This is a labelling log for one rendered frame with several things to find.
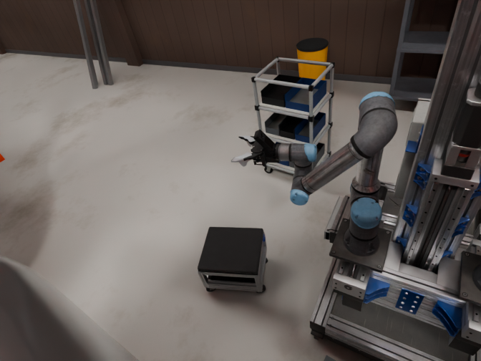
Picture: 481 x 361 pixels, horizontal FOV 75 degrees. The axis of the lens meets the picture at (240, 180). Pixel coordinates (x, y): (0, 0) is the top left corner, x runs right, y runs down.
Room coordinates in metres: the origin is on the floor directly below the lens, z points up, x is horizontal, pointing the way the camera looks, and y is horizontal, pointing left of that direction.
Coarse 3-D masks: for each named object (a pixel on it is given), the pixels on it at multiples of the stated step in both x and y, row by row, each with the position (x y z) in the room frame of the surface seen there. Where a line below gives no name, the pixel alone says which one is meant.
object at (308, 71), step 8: (304, 40) 3.85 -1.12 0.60; (312, 40) 3.80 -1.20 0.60; (320, 40) 3.74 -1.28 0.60; (304, 48) 3.61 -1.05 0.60; (312, 48) 3.57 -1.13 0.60; (320, 48) 3.53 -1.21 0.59; (304, 56) 3.58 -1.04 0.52; (312, 56) 3.54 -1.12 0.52; (320, 56) 3.53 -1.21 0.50; (304, 64) 3.59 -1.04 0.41; (312, 64) 3.54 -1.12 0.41; (304, 72) 3.60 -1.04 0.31; (312, 72) 3.54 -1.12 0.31; (320, 72) 3.55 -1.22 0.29
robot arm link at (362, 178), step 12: (372, 96) 0.94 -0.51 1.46; (384, 96) 0.92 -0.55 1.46; (360, 108) 0.95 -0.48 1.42; (372, 108) 0.87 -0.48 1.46; (384, 108) 0.85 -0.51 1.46; (360, 120) 0.88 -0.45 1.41; (372, 156) 0.88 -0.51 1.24; (360, 168) 0.91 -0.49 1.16; (372, 168) 0.88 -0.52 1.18; (360, 180) 0.90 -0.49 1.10; (372, 180) 0.88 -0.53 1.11; (360, 192) 0.88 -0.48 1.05; (372, 192) 0.86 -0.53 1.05
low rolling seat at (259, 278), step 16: (208, 240) 1.36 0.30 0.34; (224, 240) 1.33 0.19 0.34; (240, 240) 1.31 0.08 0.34; (256, 240) 1.28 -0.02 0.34; (208, 256) 1.23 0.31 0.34; (224, 256) 1.20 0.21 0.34; (240, 256) 1.18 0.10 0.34; (256, 256) 1.15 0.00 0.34; (208, 272) 1.14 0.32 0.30; (224, 272) 1.11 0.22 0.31; (240, 272) 1.07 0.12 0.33; (256, 272) 1.05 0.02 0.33; (208, 288) 1.17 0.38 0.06; (224, 288) 1.12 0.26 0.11; (240, 288) 1.08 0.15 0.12; (256, 288) 1.05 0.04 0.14
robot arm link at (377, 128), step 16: (384, 112) 0.83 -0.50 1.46; (368, 128) 0.80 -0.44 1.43; (384, 128) 0.78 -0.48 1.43; (352, 144) 0.81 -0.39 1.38; (368, 144) 0.77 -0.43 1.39; (384, 144) 0.77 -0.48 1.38; (336, 160) 0.82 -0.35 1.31; (352, 160) 0.79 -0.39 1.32; (304, 176) 0.90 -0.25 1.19; (320, 176) 0.84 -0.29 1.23; (336, 176) 0.82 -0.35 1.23; (304, 192) 0.85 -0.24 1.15
